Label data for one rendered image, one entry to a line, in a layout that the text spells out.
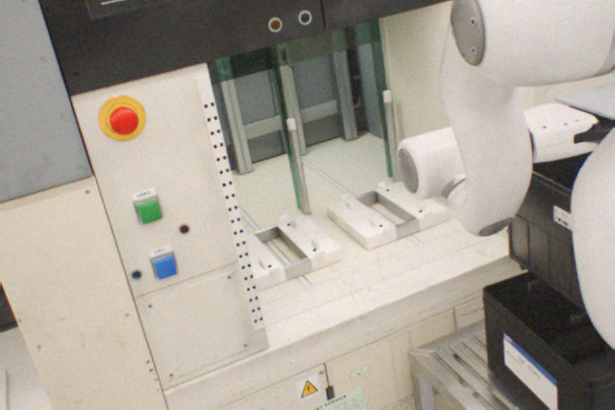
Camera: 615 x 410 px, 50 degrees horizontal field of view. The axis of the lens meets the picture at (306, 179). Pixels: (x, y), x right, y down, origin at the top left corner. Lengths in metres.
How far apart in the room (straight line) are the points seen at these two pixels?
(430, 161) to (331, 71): 1.28
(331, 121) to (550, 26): 1.73
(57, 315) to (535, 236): 0.74
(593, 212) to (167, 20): 0.67
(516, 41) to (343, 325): 0.91
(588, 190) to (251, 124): 1.59
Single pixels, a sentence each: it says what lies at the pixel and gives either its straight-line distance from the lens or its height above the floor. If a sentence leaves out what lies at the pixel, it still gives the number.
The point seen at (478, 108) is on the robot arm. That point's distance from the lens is 0.75.
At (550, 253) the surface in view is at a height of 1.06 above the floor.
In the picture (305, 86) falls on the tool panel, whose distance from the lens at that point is 2.07.
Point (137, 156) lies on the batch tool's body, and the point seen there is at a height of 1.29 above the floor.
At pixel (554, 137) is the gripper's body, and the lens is 0.93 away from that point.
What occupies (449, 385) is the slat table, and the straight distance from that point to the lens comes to 1.27.
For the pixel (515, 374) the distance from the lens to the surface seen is 1.22.
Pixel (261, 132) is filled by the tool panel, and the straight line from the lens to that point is 2.03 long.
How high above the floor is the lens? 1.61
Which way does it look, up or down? 23 degrees down
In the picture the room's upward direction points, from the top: 10 degrees counter-clockwise
